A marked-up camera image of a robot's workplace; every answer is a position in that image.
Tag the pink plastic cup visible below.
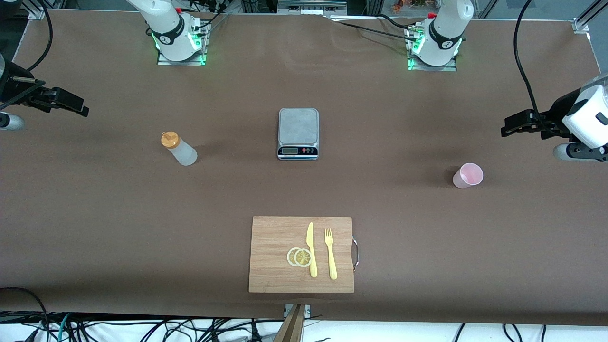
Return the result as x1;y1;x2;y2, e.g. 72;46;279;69
452;162;484;189

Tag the translucent sauce bottle orange cap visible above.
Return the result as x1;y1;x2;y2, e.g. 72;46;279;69
161;131;198;167

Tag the brown table cover sheet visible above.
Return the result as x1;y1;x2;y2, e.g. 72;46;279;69
0;9;608;326

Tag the silver digital kitchen scale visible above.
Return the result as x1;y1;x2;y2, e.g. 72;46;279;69
277;108;319;161

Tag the yellow plastic fork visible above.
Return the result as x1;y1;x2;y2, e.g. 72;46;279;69
324;228;338;280

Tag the wooden cutting board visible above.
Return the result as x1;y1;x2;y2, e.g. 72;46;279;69
248;216;355;294

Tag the yellow plastic knife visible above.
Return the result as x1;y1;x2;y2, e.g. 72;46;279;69
306;222;318;278

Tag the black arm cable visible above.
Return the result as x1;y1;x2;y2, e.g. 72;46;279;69
26;0;54;72
514;0;561;138

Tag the aluminium frame profile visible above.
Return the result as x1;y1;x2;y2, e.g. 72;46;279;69
571;0;608;34
26;0;65;20

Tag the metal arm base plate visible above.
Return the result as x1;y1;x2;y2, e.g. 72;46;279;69
157;21;210;67
408;24;458;72

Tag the black base cable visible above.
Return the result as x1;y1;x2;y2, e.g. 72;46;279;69
190;0;229;36
330;13;418;42

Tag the black looped floor cable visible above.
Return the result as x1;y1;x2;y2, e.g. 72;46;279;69
0;287;50;342

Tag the teal floor cable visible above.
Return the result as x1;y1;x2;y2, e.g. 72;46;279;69
56;313;73;342

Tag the silver frame rail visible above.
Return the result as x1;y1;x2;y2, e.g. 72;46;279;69
277;0;348;16

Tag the wooden post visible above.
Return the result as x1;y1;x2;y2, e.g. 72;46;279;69
273;304;307;342

